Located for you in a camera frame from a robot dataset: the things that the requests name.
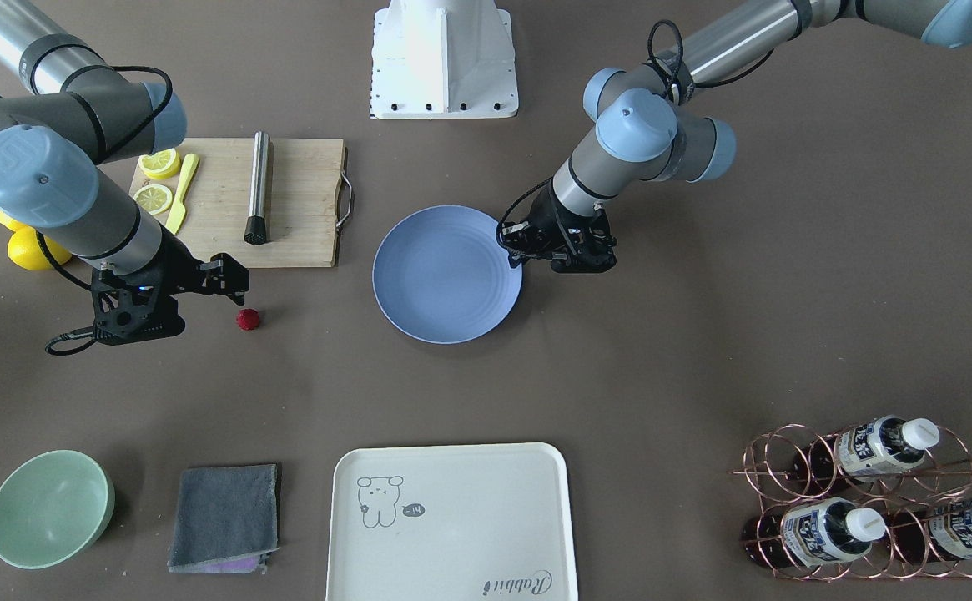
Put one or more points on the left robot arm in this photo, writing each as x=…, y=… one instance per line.
x=643, y=132

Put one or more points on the copper wire bottle rack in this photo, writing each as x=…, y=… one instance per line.
x=943, y=479

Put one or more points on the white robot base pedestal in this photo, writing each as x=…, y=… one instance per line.
x=443, y=60

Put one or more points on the red strawberry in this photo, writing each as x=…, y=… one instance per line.
x=248, y=319

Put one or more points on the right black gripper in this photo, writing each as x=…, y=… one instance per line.
x=174, y=265

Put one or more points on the blue plate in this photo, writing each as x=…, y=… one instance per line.
x=440, y=277

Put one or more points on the yellow lemon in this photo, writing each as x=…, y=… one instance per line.
x=10, y=223
x=24, y=250

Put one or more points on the steel muddler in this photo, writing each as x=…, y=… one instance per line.
x=256, y=230

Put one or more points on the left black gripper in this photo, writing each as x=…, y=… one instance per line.
x=554, y=219

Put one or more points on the lemon half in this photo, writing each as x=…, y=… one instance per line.
x=154, y=198
x=161, y=165

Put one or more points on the wooden cutting board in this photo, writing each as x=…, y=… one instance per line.
x=302, y=201

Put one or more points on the dark drink bottle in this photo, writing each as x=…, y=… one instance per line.
x=810, y=535
x=942, y=534
x=858, y=455

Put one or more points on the grey folded cloth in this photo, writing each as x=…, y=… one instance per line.
x=225, y=520

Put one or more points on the green bowl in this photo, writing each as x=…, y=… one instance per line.
x=52, y=508

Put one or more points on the yellow plastic knife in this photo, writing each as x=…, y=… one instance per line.
x=178, y=210

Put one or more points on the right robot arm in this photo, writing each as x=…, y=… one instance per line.
x=81, y=112

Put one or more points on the cream rabbit tray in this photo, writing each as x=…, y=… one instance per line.
x=459, y=522

